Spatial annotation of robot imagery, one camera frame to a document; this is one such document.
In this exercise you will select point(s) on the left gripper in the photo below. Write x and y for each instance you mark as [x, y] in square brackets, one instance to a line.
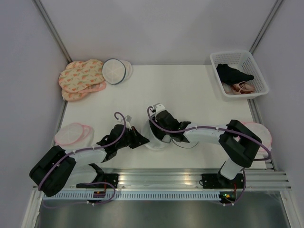
[137, 138]

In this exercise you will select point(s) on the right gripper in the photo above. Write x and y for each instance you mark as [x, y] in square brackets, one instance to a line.
[156, 132]

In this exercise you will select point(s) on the blue-zip mesh laundry bag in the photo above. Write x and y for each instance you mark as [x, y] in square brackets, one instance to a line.
[158, 145]

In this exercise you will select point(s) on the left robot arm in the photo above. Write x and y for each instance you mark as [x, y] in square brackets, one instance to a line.
[59, 168]

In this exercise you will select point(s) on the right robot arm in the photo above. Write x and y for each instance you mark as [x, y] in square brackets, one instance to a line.
[240, 143]

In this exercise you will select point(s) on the pink-trim mesh bag left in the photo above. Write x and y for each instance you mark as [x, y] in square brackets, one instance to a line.
[74, 136]

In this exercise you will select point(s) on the pink-trim mesh bag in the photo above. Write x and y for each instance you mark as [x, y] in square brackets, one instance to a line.
[262, 132]
[74, 136]

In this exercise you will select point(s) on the white mesh bag behind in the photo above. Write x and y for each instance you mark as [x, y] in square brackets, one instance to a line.
[129, 69]

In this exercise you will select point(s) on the floral laundry bag bottom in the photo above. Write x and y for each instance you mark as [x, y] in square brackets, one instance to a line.
[71, 97]

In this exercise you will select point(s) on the floral laundry bag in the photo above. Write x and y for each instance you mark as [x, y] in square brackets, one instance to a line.
[71, 97]
[80, 75]

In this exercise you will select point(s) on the floral laundry bag top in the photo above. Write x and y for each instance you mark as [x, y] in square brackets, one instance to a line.
[80, 75]

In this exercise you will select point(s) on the black bra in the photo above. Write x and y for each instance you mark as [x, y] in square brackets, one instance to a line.
[232, 76]

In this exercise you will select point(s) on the pink bra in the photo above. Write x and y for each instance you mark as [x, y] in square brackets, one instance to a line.
[242, 88]

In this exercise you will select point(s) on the pink-trim mesh bag right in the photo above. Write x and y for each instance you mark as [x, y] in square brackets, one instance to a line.
[262, 132]

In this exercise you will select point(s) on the white plastic basket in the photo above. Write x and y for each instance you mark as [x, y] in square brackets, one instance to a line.
[244, 62]

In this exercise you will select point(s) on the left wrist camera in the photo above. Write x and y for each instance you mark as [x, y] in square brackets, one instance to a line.
[128, 121]

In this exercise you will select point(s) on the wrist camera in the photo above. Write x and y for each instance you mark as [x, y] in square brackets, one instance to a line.
[157, 108]
[128, 121]

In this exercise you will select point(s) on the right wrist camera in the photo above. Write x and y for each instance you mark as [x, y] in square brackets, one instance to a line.
[157, 108]

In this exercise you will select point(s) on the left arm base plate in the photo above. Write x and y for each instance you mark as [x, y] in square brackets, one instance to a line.
[98, 182]

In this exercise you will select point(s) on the white slotted cable duct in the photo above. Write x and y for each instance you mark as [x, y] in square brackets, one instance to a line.
[135, 195]

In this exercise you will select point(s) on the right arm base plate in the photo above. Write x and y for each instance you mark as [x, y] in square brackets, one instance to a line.
[217, 181]

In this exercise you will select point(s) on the aluminium rail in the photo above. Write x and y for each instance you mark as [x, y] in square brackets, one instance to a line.
[188, 179]

